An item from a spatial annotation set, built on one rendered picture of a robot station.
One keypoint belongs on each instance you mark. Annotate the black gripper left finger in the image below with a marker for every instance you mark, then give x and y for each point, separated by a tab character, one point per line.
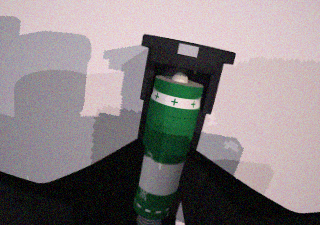
101	194

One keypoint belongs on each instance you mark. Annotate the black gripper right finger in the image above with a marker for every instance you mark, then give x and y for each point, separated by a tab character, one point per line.
212	196

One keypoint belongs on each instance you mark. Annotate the green and silver battery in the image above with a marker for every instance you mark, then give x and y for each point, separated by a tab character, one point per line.
171	122

